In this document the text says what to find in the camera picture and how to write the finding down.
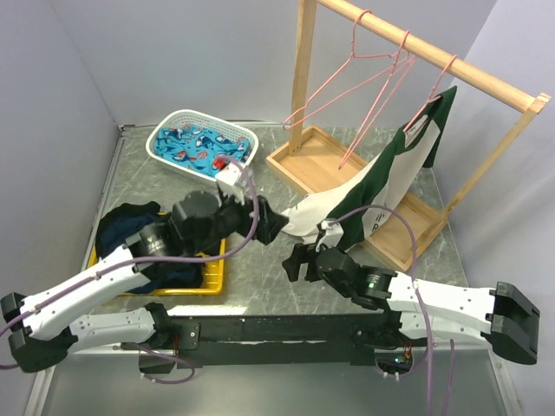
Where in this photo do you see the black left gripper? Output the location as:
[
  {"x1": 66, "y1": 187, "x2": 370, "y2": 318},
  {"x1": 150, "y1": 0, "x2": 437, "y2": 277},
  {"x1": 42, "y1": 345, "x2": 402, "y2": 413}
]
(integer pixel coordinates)
[{"x1": 189, "y1": 186, "x2": 289, "y2": 256}]

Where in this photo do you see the white and green t-shirt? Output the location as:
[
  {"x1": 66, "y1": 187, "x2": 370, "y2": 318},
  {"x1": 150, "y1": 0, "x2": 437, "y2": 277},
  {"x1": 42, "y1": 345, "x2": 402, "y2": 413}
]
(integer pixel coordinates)
[{"x1": 283, "y1": 86, "x2": 457, "y2": 244}]

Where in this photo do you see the pink wire hanger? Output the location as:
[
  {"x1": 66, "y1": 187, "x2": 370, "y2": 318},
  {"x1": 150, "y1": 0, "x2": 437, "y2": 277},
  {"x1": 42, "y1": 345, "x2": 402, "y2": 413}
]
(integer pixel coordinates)
[
  {"x1": 402, "y1": 55, "x2": 458, "y2": 133},
  {"x1": 337, "y1": 30, "x2": 416, "y2": 170},
  {"x1": 282, "y1": 9, "x2": 410, "y2": 132}
]

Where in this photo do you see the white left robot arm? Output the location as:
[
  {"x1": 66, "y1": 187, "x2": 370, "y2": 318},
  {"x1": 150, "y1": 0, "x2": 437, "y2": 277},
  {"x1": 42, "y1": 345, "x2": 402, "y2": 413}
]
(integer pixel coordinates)
[{"x1": 1, "y1": 192, "x2": 289, "y2": 373}]

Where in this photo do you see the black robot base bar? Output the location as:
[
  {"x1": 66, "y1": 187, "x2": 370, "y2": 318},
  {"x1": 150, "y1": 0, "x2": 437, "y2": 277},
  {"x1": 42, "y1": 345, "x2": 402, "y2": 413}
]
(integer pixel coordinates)
[{"x1": 121, "y1": 312, "x2": 430, "y2": 377}]

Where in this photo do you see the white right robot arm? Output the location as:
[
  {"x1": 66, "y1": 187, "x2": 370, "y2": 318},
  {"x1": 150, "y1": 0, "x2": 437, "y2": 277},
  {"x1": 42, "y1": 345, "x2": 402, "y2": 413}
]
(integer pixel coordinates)
[{"x1": 307, "y1": 244, "x2": 540, "y2": 365}]

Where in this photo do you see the yellow plastic tray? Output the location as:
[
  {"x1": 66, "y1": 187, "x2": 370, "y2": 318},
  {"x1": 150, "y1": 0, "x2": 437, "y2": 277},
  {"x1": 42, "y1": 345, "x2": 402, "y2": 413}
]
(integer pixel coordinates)
[{"x1": 84, "y1": 211, "x2": 229, "y2": 297}]

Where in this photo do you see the wooden clothes rack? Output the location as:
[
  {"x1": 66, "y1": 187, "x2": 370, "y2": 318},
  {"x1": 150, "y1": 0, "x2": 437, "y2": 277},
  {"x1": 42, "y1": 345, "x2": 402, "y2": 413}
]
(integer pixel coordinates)
[{"x1": 266, "y1": 1, "x2": 551, "y2": 270}]

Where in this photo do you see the blue shark print cloth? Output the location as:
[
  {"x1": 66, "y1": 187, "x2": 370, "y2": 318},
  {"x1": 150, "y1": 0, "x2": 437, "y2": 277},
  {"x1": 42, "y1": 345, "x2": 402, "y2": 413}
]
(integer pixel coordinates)
[{"x1": 154, "y1": 124, "x2": 251, "y2": 178}]

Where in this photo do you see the white perforated plastic basket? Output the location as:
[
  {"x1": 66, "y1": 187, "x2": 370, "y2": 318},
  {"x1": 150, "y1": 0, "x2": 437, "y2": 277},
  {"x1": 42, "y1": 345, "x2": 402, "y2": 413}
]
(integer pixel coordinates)
[{"x1": 145, "y1": 109, "x2": 259, "y2": 185}]

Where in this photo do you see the dark navy clothes pile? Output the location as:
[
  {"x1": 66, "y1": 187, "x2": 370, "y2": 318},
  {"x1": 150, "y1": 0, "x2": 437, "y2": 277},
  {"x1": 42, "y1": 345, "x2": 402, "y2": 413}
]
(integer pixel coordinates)
[{"x1": 95, "y1": 201, "x2": 203, "y2": 295}]

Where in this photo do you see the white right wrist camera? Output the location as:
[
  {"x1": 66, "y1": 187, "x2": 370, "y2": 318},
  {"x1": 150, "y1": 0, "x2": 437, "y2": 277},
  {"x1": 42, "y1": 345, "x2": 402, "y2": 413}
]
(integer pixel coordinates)
[{"x1": 316, "y1": 218, "x2": 343, "y2": 252}]

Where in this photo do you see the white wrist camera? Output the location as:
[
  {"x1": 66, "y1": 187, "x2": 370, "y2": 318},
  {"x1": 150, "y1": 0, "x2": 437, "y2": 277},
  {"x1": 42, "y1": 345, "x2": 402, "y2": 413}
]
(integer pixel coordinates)
[
  {"x1": 214, "y1": 155, "x2": 252, "y2": 205},
  {"x1": 316, "y1": 218, "x2": 343, "y2": 252}
]

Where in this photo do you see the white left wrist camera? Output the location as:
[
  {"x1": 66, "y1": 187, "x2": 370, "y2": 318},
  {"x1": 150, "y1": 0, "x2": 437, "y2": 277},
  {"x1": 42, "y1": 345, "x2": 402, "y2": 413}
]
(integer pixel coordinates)
[{"x1": 214, "y1": 155, "x2": 252, "y2": 205}]

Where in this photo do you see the aluminium rail frame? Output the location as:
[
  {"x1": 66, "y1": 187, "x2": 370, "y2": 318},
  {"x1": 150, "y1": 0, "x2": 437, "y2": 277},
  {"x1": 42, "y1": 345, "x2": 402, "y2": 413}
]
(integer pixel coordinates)
[{"x1": 23, "y1": 123, "x2": 521, "y2": 416}]

